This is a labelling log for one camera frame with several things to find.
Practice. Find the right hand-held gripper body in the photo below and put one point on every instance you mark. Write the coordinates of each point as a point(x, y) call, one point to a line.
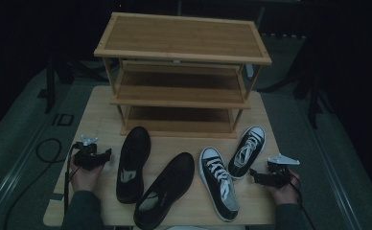
point(278, 175)

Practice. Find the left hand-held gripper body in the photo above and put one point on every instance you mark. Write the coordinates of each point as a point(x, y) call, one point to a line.
point(86, 156)

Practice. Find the black canvas sneaker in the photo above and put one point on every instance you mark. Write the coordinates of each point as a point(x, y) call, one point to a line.
point(220, 195)
point(248, 150)

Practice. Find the black leather shoe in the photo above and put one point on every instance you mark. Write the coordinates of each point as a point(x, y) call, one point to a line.
point(174, 174)
point(136, 150)

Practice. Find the wooden shoe rack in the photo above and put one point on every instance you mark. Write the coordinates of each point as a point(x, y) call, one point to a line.
point(182, 35)

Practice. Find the person's right hand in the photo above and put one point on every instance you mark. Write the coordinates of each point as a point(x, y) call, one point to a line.
point(286, 195)

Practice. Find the person's left hand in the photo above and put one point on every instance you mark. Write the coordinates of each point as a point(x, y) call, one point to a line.
point(85, 180)

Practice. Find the black metal stand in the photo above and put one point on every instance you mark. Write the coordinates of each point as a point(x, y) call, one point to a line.
point(314, 102)
point(50, 86)

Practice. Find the white upright object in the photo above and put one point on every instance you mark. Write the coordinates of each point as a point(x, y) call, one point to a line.
point(249, 71)

